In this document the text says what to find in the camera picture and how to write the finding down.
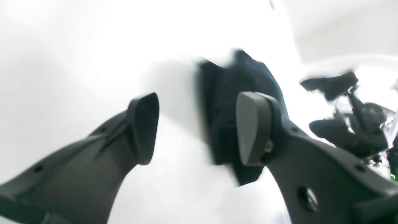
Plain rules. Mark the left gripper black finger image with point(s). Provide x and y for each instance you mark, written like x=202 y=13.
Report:
x=331 y=87
x=362 y=145
x=78 y=183
x=320 y=184

